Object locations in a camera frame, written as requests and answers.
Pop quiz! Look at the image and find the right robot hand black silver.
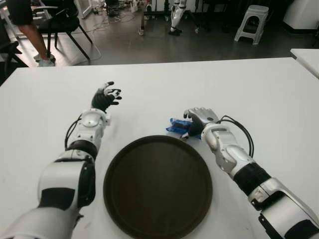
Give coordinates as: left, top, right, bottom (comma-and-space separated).
181, 107, 220, 140

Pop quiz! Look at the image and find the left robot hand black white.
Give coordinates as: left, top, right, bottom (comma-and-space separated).
91, 81, 123, 114

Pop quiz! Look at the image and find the blue Oreo cookie packet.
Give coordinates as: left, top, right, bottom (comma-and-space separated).
165, 117, 202, 140

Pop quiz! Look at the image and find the round dark brown tray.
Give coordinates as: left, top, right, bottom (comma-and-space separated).
103, 135, 214, 239

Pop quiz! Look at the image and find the black chair with armrests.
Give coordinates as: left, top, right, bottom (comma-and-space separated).
37, 0, 93, 60

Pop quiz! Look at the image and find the white framed panel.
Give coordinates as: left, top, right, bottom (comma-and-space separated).
74, 0, 93, 19

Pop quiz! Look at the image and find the person in black shorts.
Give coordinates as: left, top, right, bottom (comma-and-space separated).
9, 0, 56, 67

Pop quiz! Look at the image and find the white plastic stool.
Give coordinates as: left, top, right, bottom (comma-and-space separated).
234, 4, 270, 45

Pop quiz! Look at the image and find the white side table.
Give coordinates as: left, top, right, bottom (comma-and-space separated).
290, 48, 319, 80

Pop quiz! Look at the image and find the white cabinet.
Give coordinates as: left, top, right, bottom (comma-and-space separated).
283, 0, 319, 33

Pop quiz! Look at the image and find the white floor cable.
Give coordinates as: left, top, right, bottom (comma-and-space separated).
72, 22, 103, 65

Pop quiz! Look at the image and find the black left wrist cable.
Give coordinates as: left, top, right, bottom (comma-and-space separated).
64, 116, 83, 150

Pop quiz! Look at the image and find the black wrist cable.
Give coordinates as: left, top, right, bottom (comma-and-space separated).
64, 116, 83, 150
216, 115, 255, 158

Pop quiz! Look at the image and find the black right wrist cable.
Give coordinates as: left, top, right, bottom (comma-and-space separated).
216, 115, 255, 158

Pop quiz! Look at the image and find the black wheeled stand frame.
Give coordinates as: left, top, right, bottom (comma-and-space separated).
138, 0, 200, 35

